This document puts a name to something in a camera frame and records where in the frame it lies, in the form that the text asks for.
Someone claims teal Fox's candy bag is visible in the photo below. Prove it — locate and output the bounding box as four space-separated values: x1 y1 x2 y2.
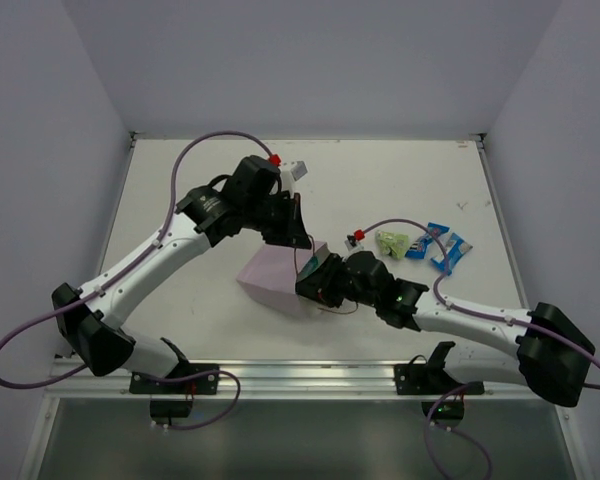
299 255 322 277

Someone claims pink paper bag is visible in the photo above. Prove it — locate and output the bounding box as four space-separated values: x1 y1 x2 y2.
236 245 320 319

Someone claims green snack packet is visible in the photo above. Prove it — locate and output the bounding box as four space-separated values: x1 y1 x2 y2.
375 230 411 259

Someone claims blue M&M snack packet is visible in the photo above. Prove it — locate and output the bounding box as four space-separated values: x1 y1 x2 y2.
405 222 449 260

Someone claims blue cookie snack packet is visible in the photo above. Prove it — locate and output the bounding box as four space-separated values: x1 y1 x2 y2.
430 232 473 276

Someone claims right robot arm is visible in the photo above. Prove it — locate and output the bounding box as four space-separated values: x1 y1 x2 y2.
295 251 595 407

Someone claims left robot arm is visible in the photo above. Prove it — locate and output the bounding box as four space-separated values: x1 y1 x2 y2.
51 155 311 378

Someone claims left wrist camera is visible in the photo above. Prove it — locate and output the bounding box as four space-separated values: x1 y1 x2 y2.
280 161 308 195

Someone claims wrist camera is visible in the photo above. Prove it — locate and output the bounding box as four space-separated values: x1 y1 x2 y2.
280 161 308 195
345 235 364 255

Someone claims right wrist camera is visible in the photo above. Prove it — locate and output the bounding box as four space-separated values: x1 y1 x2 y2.
345 235 364 255

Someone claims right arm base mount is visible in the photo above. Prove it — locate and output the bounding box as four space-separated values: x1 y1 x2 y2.
393 341 485 428

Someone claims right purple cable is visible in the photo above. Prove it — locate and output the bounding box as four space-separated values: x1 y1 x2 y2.
352 217 600 391

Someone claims purple cable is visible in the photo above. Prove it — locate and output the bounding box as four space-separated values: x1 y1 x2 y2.
352 217 600 391
0 130 281 389

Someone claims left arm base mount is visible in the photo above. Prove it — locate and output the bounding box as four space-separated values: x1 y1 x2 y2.
129 363 219 426

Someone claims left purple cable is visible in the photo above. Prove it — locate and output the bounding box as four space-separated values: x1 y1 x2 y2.
0 130 281 389

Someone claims aluminium table rail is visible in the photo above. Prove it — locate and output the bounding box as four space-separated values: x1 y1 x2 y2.
49 359 571 401

